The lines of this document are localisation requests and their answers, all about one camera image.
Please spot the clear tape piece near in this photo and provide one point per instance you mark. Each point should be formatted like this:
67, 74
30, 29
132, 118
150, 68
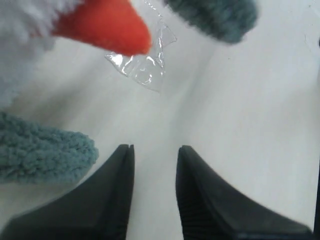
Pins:
148, 70

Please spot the white fluffy snowman toy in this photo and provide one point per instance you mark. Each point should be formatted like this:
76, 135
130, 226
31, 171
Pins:
28, 29

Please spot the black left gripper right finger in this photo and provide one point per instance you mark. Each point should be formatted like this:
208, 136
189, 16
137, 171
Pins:
211, 209

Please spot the green knitted scarf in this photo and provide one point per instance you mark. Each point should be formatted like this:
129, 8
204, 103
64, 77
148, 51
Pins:
31, 153

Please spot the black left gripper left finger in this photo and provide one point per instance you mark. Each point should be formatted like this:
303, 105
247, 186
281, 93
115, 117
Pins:
97, 209

